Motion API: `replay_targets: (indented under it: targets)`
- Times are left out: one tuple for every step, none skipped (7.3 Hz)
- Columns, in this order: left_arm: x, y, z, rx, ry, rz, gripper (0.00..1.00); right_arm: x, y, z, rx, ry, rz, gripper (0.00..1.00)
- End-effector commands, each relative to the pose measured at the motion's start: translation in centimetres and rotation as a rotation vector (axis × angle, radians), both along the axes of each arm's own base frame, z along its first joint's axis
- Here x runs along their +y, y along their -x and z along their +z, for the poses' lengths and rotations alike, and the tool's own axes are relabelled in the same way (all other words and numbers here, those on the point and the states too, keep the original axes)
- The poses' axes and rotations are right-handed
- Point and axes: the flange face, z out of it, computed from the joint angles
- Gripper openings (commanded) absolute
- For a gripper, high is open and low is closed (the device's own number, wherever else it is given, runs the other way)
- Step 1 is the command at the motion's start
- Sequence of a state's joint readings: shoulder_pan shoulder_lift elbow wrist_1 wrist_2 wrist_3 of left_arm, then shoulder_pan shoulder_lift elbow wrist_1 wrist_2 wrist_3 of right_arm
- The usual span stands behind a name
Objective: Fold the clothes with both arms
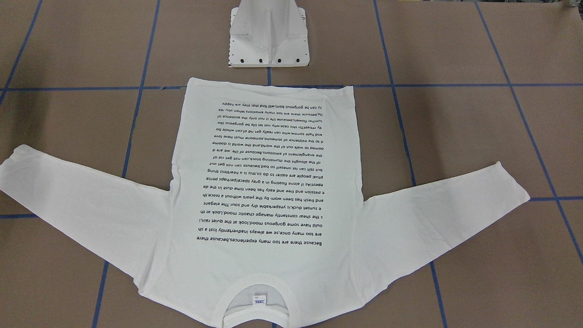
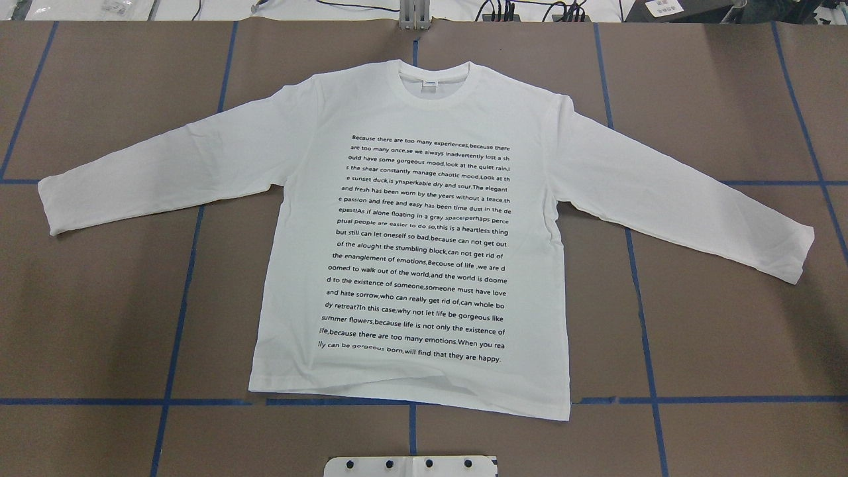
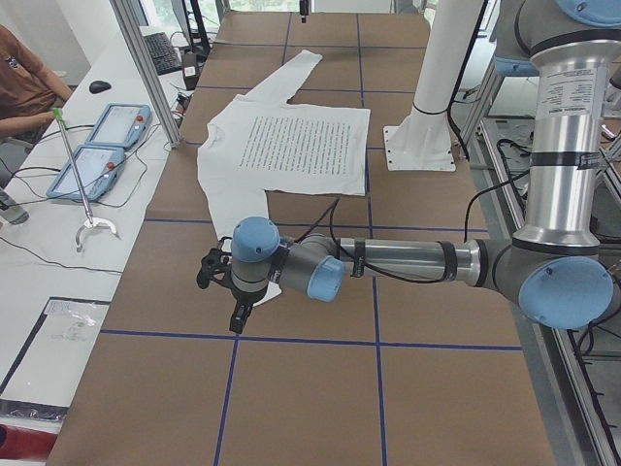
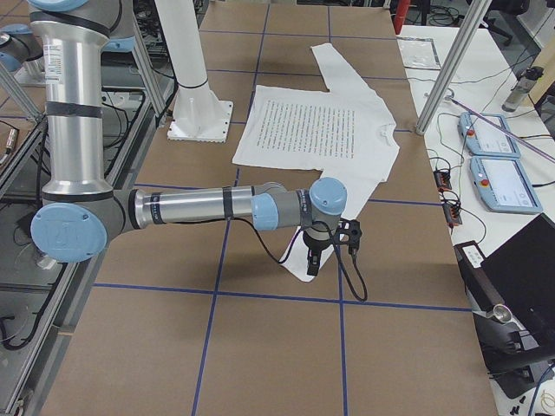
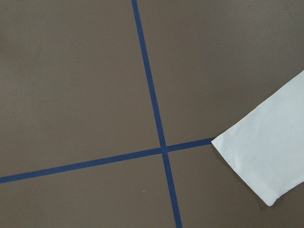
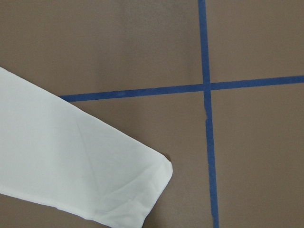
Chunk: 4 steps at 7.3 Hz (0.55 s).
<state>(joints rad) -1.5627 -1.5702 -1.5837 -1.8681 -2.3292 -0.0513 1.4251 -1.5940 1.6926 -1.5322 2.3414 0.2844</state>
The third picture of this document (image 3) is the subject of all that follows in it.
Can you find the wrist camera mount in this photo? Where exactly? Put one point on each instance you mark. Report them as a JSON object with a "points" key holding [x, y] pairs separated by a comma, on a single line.
{"points": [[215, 268]]}

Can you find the white camera mast pillar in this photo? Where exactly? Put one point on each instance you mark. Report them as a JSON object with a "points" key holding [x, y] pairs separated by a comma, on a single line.
{"points": [[422, 141]]}

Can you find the black computer mouse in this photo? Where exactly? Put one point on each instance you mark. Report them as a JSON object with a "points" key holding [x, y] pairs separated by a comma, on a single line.
{"points": [[98, 86]]}

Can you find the near blue teach pendant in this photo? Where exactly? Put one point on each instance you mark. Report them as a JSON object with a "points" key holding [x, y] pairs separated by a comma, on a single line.
{"points": [[98, 168]]}

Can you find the person in brown shirt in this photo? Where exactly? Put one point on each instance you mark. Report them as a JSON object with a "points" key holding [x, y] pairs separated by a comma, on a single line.
{"points": [[29, 89]]}

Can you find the clear plastic document sleeve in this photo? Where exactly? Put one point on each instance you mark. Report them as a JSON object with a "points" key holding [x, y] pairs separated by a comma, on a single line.
{"points": [[42, 381]]}

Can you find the far blue teach pendant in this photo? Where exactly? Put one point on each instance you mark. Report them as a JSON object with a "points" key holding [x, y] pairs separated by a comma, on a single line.
{"points": [[120, 126]]}

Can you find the black power adapter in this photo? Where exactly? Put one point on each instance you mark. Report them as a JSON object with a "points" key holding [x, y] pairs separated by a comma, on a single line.
{"points": [[190, 70]]}

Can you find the white printed t-shirt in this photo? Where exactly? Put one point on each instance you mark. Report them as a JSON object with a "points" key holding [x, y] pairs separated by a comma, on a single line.
{"points": [[260, 143]]}

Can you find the blue teach pendant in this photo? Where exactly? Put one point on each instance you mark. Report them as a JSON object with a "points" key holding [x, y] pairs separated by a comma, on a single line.
{"points": [[120, 126], [98, 168]]}

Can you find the grey water bottle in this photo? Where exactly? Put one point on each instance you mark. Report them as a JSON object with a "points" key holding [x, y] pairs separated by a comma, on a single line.
{"points": [[11, 211]]}

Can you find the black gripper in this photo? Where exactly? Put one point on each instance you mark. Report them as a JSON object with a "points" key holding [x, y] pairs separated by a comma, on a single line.
{"points": [[244, 300], [304, 7]]}

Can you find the metal reacher grabber stick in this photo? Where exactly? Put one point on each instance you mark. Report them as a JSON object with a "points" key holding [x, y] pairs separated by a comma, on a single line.
{"points": [[91, 221]]}

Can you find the aluminium frame post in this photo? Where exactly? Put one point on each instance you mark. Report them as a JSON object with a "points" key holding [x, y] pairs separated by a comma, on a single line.
{"points": [[132, 34]]}

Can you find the black keyboard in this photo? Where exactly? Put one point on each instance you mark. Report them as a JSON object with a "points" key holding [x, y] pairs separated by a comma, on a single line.
{"points": [[162, 53]]}

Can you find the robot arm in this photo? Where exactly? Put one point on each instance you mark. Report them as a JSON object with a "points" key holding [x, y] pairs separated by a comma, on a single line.
{"points": [[550, 267]]}

